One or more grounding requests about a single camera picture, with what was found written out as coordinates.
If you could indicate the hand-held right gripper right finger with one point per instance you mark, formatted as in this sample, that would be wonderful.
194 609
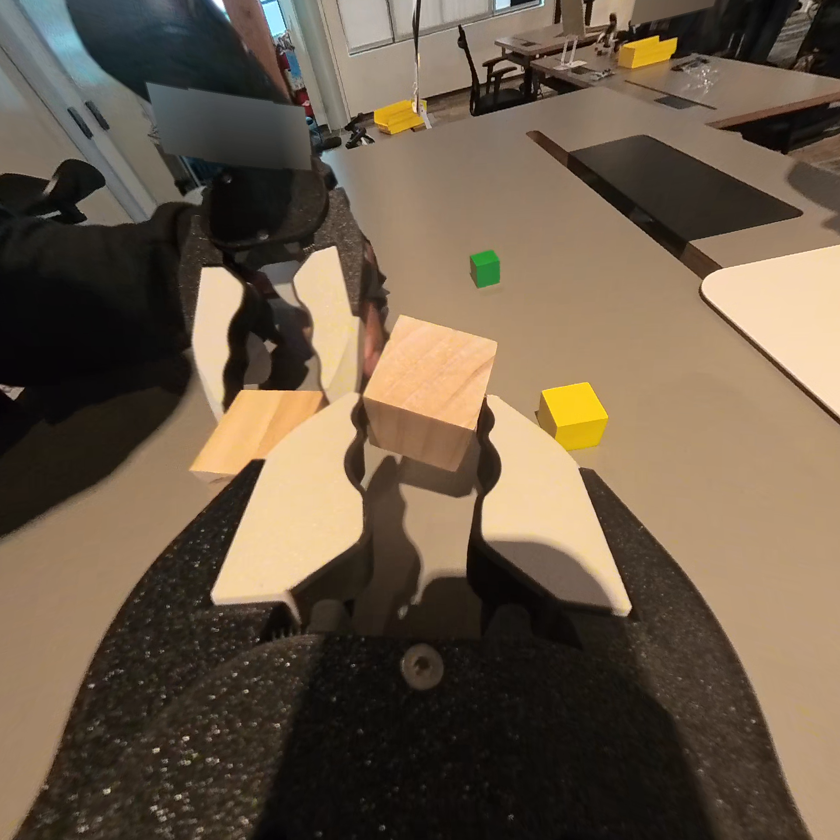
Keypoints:
544 518

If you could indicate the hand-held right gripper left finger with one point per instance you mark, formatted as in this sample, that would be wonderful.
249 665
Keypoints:
289 518

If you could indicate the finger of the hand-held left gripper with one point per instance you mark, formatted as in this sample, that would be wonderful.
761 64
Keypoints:
334 315
211 328

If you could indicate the plain wooden cube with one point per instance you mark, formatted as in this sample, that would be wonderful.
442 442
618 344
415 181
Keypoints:
256 430
426 387

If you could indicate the yellow cube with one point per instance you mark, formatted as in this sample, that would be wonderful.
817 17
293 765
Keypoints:
574 415

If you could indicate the green cube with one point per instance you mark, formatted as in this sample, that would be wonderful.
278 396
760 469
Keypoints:
485 268

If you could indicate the person's left forearm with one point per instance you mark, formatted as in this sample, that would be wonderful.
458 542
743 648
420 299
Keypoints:
79 295

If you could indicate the red fire extinguisher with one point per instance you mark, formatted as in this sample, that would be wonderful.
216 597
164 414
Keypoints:
298 72

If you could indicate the yellow storage bin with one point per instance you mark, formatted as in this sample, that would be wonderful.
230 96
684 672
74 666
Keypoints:
646 52
397 117

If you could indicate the black office chair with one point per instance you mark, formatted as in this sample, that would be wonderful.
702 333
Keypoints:
489 85
49 190

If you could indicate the white table top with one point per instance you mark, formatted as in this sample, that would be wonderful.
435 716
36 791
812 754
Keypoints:
781 315

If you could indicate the black desk mat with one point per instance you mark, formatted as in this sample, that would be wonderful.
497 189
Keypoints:
682 187

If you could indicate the clear plastic bag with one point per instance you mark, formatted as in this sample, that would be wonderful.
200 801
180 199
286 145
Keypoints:
692 64

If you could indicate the grey desk with wooden edge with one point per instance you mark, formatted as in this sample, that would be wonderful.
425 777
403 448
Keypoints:
754 85

